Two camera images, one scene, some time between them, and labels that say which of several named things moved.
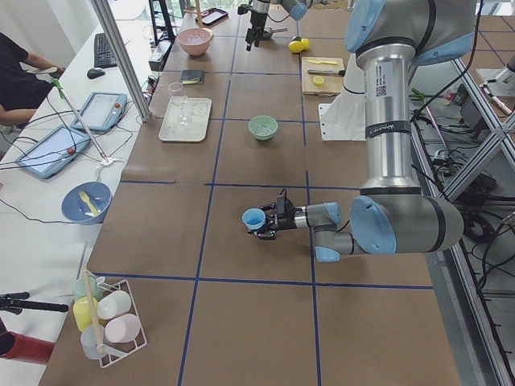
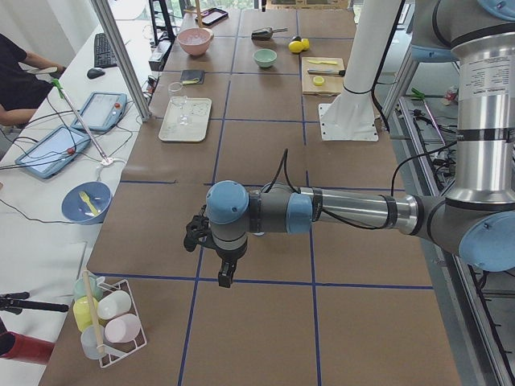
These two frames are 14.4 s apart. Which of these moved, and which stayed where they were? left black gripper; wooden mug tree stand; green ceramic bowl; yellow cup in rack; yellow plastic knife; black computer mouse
Moved: green ceramic bowl; left black gripper
Stayed: black computer mouse; yellow cup in rack; yellow plastic knife; wooden mug tree stand
